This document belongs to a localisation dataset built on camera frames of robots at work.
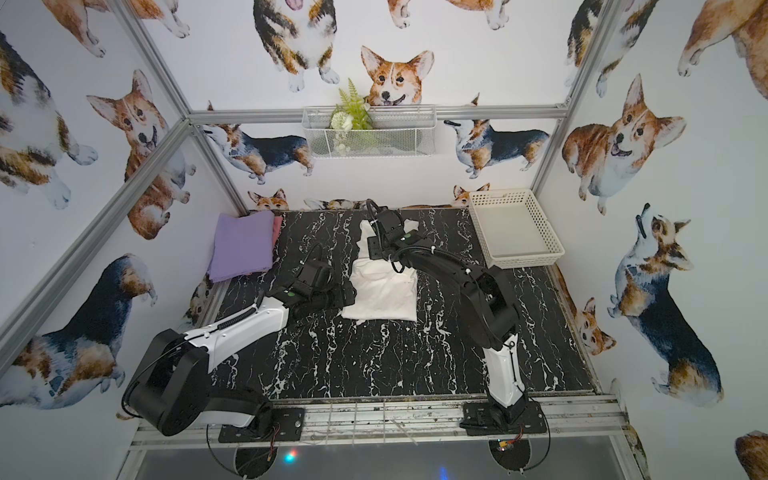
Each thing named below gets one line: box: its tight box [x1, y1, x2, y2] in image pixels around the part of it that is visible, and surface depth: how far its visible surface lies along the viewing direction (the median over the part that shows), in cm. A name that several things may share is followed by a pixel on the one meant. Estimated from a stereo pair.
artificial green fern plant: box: [328, 78, 374, 149], surface depth 84 cm
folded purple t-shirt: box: [208, 211, 274, 283], surface depth 106 cm
